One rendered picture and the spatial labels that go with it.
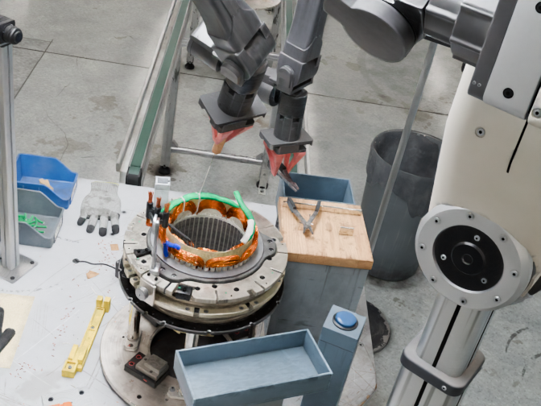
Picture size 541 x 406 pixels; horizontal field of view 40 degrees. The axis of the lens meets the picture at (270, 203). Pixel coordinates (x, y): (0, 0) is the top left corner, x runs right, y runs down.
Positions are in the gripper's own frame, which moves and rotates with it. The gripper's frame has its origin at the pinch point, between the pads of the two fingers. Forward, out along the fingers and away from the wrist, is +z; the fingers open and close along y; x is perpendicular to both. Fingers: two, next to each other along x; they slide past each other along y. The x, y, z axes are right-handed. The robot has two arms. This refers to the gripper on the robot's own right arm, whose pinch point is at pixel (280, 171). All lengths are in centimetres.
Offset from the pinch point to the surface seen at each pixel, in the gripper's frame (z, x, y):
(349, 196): 8.7, 1.6, -19.0
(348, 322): 9.5, 38.6, 1.9
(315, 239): 7.1, 16.4, -1.9
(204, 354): 9, 39, 31
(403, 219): 79, -69, -101
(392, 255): 99, -70, -102
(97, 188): 33, -49, 28
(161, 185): -5.2, 7.4, 29.9
